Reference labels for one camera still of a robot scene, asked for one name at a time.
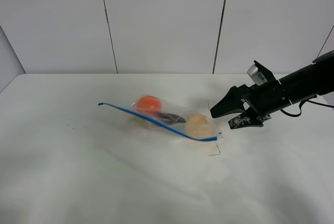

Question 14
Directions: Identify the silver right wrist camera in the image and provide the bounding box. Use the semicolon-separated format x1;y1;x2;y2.
247;61;276;86

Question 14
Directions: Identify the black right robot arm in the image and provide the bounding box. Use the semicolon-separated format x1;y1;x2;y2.
210;51;333;129

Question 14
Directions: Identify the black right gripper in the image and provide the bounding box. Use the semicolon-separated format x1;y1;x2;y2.
210;81;291;129

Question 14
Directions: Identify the purple eggplant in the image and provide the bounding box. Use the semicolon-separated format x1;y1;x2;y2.
156;112;186;125

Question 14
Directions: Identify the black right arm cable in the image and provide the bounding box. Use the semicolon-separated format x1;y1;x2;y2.
280;99;334;117

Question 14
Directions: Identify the yellow pear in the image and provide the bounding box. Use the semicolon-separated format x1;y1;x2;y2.
185;113;213;139

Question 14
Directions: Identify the clear zip bag blue zipper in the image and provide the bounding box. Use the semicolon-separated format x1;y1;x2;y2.
98;95;221;142

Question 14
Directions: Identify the orange fruit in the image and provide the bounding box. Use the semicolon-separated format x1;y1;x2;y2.
137;96;162;114

